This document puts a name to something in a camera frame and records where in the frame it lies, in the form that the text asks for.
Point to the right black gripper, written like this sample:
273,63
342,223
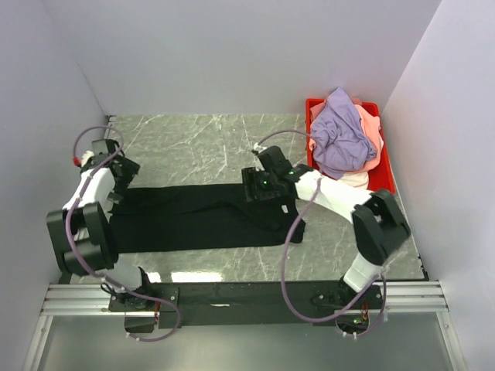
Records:
250,176

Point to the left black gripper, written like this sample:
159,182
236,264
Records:
128,170

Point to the black t shirt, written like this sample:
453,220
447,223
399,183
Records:
197,217

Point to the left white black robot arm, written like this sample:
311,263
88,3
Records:
80,231

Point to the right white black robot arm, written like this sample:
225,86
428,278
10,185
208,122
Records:
379,225

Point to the purple t shirt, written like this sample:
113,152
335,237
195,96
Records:
338,141

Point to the white t shirt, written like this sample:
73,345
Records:
358,180

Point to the red plastic bin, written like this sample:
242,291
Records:
380,177

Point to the black base beam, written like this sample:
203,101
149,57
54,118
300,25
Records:
253,303

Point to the pink t shirt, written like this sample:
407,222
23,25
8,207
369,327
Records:
371,126

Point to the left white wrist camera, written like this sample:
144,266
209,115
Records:
81,161

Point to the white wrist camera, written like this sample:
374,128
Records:
81,161
257,148

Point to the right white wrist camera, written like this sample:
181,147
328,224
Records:
257,148

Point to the aluminium frame rail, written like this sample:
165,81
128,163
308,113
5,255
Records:
90,300

